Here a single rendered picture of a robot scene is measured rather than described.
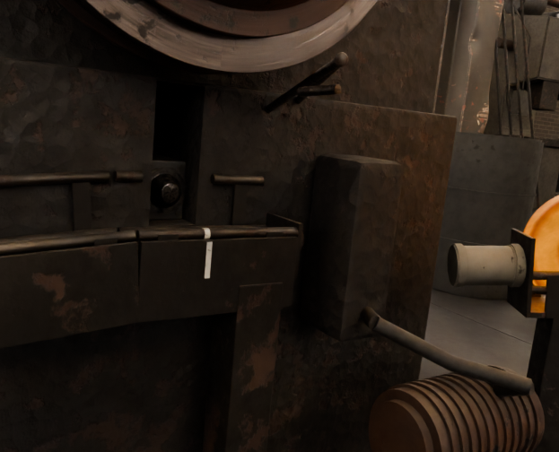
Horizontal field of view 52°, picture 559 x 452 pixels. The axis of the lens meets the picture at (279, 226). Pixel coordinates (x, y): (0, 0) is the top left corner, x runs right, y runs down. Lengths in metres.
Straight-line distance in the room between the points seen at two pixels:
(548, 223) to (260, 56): 0.44
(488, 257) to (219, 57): 0.44
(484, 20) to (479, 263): 4.17
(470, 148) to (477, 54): 1.75
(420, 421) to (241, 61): 0.45
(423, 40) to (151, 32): 0.54
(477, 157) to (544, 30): 5.37
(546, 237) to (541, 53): 7.62
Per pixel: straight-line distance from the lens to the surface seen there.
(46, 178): 0.65
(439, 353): 0.76
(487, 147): 3.21
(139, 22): 0.58
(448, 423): 0.73
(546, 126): 12.20
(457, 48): 5.09
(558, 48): 8.63
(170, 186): 0.71
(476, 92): 4.88
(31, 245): 0.57
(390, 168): 0.75
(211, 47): 0.61
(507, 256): 0.83
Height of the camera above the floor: 0.83
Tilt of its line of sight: 10 degrees down
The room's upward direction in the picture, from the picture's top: 6 degrees clockwise
